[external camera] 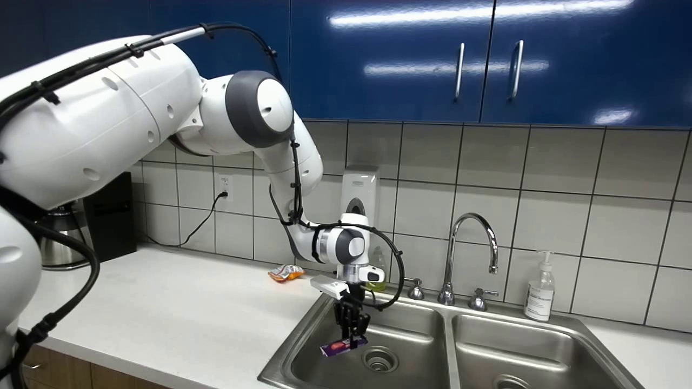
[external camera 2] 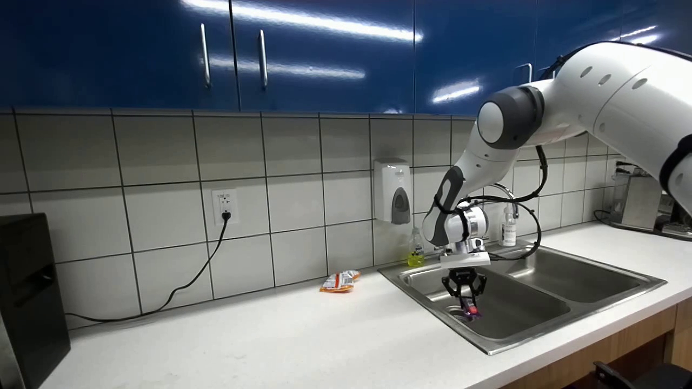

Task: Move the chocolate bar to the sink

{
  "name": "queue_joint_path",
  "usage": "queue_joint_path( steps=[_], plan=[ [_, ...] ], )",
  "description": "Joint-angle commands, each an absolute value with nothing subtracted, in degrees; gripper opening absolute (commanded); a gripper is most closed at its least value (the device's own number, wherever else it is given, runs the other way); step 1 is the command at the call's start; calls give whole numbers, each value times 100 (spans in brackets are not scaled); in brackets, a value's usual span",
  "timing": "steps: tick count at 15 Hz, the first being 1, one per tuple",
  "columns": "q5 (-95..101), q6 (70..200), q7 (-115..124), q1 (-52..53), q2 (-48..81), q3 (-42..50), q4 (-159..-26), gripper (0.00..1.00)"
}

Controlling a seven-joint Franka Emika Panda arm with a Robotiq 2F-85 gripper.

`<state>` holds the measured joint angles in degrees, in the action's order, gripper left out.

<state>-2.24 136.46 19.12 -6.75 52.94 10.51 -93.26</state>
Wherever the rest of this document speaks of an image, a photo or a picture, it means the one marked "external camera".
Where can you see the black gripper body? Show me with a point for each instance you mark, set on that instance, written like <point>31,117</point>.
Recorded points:
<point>351,309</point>

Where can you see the purple chocolate bar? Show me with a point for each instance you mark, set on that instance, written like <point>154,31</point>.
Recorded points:
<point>337,348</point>

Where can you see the stainless steel double sink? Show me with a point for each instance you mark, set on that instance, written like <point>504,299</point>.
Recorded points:
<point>433,339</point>

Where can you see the chrome faucet knob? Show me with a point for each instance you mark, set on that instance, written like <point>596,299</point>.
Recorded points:
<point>478,302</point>
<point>415,291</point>

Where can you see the orange snack packet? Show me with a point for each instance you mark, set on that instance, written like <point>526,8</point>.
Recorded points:
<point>286,273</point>

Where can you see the chrome gooseneck faucet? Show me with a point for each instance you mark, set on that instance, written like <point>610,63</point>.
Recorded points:
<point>448,267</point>

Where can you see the clear pump soap bottle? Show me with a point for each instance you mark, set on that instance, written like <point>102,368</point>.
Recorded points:
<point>539,299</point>

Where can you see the blue cabinet door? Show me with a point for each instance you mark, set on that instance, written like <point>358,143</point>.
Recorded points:
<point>94,13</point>
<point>238,13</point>
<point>612,57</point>
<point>25,23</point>
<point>390,94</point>

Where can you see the black countertop appliance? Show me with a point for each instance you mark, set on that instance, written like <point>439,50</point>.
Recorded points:
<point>112,223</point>

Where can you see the wooden base cabinet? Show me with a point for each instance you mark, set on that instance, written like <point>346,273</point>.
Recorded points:
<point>72,370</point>

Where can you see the silver coffee carafe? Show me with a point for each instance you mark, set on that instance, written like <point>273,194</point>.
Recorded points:
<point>65,241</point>

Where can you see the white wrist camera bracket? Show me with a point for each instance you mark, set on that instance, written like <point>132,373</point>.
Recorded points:
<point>332,289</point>

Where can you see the white wall soap dispenser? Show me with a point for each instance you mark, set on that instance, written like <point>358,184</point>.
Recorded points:
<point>359,184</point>

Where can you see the white wall outlet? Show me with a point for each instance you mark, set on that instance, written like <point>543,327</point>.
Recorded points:
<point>224,180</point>

